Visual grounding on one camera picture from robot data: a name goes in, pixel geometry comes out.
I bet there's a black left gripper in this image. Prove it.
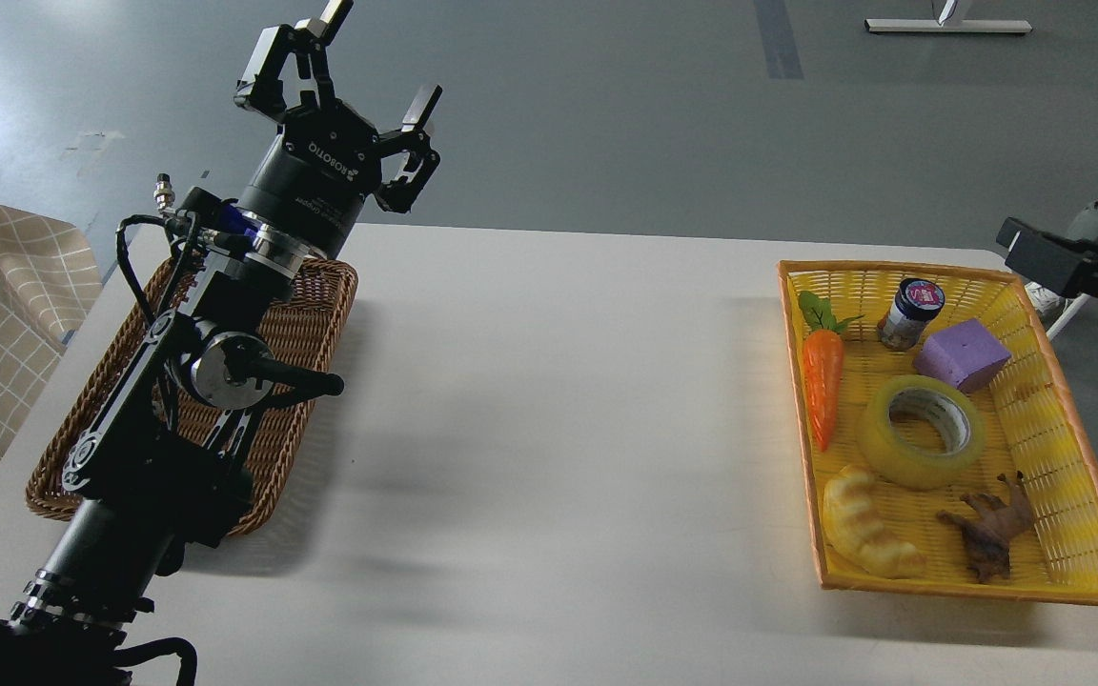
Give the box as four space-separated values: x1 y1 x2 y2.
234 1 444 259

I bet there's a yellow tape roll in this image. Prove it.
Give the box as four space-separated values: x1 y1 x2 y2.
855 374 987 491

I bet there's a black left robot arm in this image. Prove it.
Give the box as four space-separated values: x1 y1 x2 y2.
0 1 442 685

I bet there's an orange toy carrot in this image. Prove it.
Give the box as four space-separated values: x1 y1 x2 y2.
797 291 864 452

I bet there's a white stand base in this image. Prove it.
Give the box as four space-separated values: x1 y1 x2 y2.
864 1 1033 36

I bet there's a small dark jar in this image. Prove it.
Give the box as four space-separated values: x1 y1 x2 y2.
877 277 946 352

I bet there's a toy croissant bread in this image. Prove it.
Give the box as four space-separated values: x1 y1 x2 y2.
821 464 926 580

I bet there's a purple foam block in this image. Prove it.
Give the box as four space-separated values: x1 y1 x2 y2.
912 318 1012 394

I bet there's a yellow plastic basket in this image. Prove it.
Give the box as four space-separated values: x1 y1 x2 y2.
777 261 1098 605

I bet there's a brown toy animal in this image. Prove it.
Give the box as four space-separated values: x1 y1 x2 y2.
934 472 1037 583

